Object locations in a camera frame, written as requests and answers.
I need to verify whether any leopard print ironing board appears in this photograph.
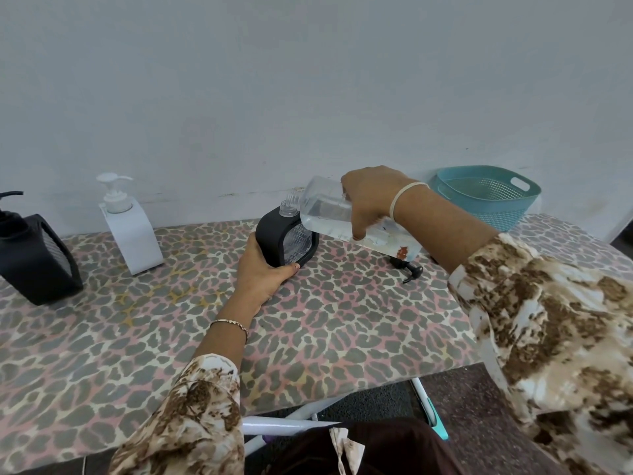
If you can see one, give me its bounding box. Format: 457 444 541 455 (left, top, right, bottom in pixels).
0 212 633 475

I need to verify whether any person's right forearm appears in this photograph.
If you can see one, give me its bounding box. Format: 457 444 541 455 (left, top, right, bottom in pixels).
390 185 633 475

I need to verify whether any person's left forearm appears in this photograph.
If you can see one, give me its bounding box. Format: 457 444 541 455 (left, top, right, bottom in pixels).
108 306 251 475

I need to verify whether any person's right hand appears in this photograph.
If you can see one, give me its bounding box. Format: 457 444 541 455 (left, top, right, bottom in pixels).
340 166 414 241

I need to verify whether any tall clear plastic bottle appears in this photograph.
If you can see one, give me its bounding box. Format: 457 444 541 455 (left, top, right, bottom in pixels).
284 175 424 263

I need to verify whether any short black pump head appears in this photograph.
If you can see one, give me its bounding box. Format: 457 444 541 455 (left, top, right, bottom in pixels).
389 257 424 284

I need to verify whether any teal plastic basket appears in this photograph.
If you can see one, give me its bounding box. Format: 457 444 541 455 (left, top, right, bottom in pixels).
428 165 543 233

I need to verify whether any gold bracelet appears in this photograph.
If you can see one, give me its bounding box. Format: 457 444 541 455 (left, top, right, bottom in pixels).
208 319 249 344

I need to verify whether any white wrist band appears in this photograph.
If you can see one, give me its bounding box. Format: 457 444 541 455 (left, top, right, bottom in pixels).
389 181 431 222

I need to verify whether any person's dark maroon garment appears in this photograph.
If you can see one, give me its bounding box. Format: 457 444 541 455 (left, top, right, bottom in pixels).
266 418 466 475

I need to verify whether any white ironing board leg frame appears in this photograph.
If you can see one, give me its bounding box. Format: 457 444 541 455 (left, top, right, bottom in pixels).
241 376 450 459

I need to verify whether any black square soap dispenser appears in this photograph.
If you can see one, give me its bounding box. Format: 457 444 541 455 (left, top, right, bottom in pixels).
255 201 320 269

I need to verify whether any white soap dispenser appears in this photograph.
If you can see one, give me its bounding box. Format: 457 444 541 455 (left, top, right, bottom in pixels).
96 172 165 276

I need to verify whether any person's left hand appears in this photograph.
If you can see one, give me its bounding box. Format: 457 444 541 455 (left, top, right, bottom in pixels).
232 233 301 317

